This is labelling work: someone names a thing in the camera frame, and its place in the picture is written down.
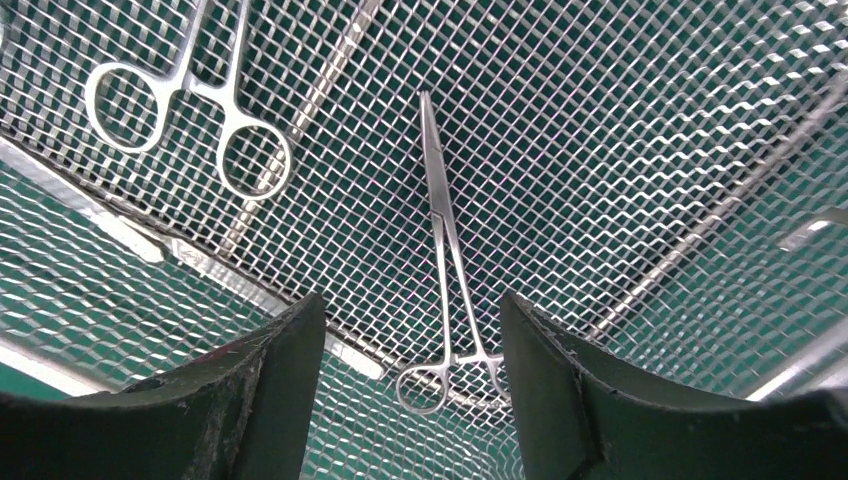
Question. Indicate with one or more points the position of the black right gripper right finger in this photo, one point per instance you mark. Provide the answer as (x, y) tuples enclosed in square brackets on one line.
[(583, 413)]

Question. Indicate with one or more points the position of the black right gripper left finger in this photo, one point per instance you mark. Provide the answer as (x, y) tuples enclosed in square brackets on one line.
[(241, 411)]

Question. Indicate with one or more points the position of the metal mesh instrument tray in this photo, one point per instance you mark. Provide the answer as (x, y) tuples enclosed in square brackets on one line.
[(651, 174)]

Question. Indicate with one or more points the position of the surgical forceps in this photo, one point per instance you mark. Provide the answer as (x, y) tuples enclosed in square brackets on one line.
[(180, 77)]

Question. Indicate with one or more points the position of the steel scalpel handle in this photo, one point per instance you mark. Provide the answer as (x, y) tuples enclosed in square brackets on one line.
[(92, 300)]

